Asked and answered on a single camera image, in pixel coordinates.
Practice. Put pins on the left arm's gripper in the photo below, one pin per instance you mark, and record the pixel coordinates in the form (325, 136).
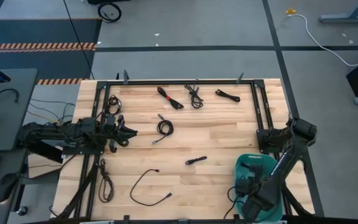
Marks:
(110, 130)

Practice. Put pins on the right arm's gripper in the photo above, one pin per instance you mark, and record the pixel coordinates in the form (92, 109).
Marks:
(249, 186)

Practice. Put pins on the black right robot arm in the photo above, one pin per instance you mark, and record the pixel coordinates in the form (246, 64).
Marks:
(278, 168)

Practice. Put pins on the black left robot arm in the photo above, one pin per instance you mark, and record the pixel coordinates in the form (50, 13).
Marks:
(73, 133)

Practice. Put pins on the teal plastic bin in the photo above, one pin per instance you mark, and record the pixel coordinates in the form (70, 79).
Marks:
(270, 163)

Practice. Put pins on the dark grey desk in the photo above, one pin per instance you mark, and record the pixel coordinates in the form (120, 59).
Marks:
(11, 124)

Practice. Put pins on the caster wheel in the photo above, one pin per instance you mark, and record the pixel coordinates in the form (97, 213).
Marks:
(22, 211)

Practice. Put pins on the black hazard-striped floor mat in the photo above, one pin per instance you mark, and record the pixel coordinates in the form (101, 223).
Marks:
(42, 31)

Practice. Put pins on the black computer mouse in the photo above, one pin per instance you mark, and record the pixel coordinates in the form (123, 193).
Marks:
(5, 186)

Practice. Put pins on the small yellow object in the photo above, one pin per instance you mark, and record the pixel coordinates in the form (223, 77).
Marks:
(291, 12)

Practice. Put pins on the grey table leg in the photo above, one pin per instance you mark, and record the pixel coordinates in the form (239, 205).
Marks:
(346, 19)

